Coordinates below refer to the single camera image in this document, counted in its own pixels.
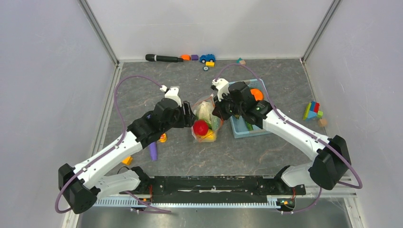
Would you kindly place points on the red apple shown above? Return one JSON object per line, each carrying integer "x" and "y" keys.
{"x": 200, "y": 128}

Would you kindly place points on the yellow cheese wedge toy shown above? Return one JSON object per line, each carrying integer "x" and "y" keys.
{"x": 127, "y": 161}

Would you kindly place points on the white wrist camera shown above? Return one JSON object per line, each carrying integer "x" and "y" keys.
{"x": 221, "y": 85}
{"x": 172, "y": 93}

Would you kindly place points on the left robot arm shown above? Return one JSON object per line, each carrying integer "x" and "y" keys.
{"x": 83, "y": 184}

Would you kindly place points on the green cucumber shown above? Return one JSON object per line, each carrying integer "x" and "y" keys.
{"x": 248, "y": 125}

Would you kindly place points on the yellow red toy disc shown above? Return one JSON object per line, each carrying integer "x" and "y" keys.
{"x": 163, "y": 138}

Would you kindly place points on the black microphone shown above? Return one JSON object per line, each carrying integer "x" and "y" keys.
{"x": 159, "y": 58}

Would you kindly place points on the blue toy car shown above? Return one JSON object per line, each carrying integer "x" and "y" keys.
{"x": 207, "y": 58}

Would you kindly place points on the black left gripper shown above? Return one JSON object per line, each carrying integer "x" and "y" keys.
{"x": 187, "y": 119}

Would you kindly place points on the clear zip top bag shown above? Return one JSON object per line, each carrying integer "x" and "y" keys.
{"x": 208, "y": 98}

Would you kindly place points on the purple toy stick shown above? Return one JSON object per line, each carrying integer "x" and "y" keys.
{"x": 153, "y": 151}

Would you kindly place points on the tan wooden cube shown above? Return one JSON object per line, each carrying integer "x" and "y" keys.
{"x": 322, "y": 122}

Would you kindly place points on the orange toy piece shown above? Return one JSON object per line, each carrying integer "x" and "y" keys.
{"x": 186, "y": 57}

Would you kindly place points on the teal and tan blocks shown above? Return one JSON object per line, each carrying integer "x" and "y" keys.
{"x": 241, "y": 61}

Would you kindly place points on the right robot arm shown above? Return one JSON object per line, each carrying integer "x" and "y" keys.
{"x": 329, "y": 155}

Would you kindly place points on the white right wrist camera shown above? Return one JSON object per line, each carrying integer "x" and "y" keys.
{"x": 221, "y": 85}

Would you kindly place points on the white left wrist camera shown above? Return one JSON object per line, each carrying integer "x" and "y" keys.
{"x": 172, "y": 93}

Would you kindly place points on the yellow bell pepper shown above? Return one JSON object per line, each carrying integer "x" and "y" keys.
{"x": 210, "y": 136}

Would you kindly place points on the green white cabbage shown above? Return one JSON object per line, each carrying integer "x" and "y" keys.
{"x": 204, "y": 112}

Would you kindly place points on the light blue plastic basket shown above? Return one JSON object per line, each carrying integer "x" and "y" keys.
{"x": 241, "y": 128}

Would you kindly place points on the orange fruit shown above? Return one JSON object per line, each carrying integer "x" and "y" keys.
{"x": 258, "y": 95}

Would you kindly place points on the colourful block stack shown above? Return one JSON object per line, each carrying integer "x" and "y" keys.
{"x": 312, "y": 111}

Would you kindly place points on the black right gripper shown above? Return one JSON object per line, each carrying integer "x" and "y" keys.
{"x": 218, "y": 110}

